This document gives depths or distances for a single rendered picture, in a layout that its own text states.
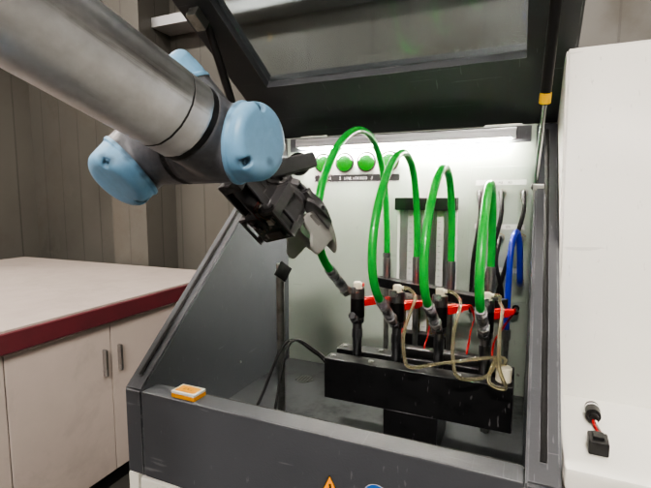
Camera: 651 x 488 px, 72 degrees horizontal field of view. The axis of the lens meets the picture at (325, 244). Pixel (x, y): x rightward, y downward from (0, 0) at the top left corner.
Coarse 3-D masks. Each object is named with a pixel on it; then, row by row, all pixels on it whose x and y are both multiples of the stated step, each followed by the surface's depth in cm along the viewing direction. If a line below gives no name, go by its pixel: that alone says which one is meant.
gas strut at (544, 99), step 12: (552, 0) 70; (552, 12) 70; (552, 24) 71; (552, 36) 72; (552, 48) 73; (552, 60) 74; (552, 72) 75; (540, 96) 77; (540, 132) 80; (540, 144) 81; (540, 156) 82
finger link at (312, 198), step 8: (304, 192) 65; (312, 192) 66; (312, 200) 65; (320, 200) 66; (304, 208) 67; (312, 208) 66; (320, 208) 66; (320, 216) 67; (328, 216) 68; (328, 224) 69
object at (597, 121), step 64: (576, 64) 78; (640, 64) 74; (576, 128) 76; (640, 128) 72; (576, 192) 75; (640, 192) 71; (576, 256) 73; (640, 256) 70; (576, 320) 72; (640, 320) 69; (576, 384) 71; (640, 384) 67
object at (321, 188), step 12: (348, 132) 80; (360, 132) 85; (336, 144) 76; (372, 144) 94; (336, 156) 76; (324, 168) 73; (384, 168) 99; (324, 180) 72; (324, 192) 72; (384, 204) 103; (384, 216) 104; (384, 228) 105; (384, 240) 106; (324, 252) 73; (384, 252) 106; (324, 264) 74
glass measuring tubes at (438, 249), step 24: (408, 216) 110; (456, 216) 105; (408, 240) 111; (432, 240) 106; (456, 240) 106; (408, 264) 111; (432, 264) 107; (408, 312) 112; (408, 336) 110; (432, 336) 108
